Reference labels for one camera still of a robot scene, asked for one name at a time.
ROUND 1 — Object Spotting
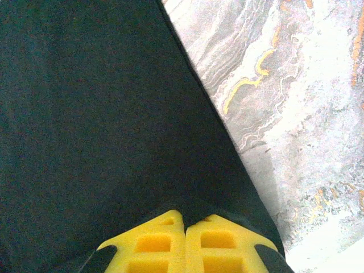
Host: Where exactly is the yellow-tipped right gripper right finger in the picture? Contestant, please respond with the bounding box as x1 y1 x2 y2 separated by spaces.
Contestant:
185 214 295 273

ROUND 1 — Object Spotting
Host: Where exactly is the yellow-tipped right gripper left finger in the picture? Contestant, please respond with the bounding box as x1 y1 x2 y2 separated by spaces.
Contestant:
79 209 188 273

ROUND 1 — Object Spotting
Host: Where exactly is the black t-shirt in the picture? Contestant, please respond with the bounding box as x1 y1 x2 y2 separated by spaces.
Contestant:
0 0 287 273

